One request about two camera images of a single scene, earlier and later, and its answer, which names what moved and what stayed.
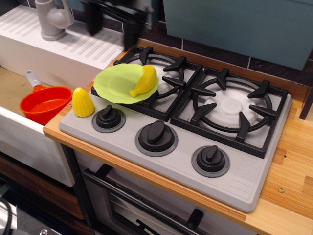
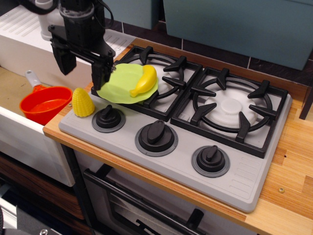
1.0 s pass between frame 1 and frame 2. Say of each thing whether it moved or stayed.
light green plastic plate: stayed
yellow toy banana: stayed
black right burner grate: stayed
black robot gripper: moved
